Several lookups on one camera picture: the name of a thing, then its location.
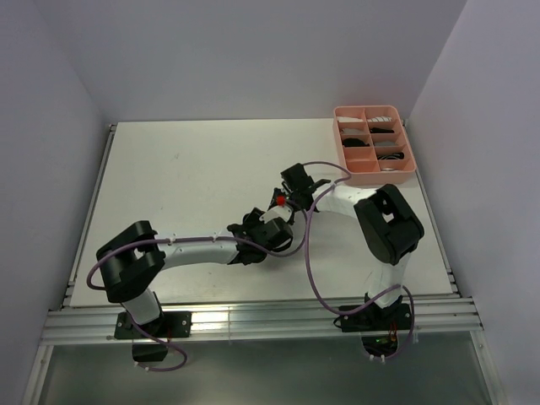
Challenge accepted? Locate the black white-striped sock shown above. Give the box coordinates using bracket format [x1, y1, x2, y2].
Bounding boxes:
[376, 152, 405, 160]

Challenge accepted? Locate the black orange argyle sock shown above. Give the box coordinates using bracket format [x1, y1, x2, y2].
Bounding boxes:
[242, 208, 265, 226]

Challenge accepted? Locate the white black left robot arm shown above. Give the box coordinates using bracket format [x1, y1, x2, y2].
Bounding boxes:
[87, 218, 294, 337]

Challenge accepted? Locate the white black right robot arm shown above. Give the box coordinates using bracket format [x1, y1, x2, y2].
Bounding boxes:
[280, 161, 424, 329]

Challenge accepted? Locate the black rolled sock in tray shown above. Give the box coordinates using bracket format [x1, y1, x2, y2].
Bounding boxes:
[342, 138, 370, 148]

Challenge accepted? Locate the white rolled sock in tray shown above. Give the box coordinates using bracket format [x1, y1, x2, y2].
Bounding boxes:
[336, 116, 365, 126]

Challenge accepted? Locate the pink compartment organizer tray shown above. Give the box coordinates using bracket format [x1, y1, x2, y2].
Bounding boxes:
[332, 105, 417, 186]

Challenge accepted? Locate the grey rolled sock in tray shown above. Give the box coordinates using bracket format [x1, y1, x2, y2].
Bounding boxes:
[374, 140, 401, 148]

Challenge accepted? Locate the striped white sock in tray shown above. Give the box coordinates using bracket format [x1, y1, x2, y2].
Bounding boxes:
[366, 114, 393, 122]

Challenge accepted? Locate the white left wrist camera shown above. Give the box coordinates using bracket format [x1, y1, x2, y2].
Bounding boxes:
[259, 195, 294, 224]

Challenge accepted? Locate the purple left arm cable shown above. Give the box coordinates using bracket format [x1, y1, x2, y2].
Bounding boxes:
[86, 197, 309, 372]

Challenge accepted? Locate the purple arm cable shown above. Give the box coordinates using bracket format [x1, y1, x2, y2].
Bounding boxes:
[294, 160, 417, 364]
[86, 197, 309, 372]

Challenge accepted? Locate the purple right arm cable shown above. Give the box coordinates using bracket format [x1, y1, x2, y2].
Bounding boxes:
[294, 160, 417, 364]

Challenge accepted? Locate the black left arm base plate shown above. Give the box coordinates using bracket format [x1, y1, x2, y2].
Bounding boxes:
[114, 310, 192, 340]

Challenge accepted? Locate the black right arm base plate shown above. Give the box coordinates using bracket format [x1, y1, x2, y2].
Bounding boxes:
[333, 300, 413, 332]

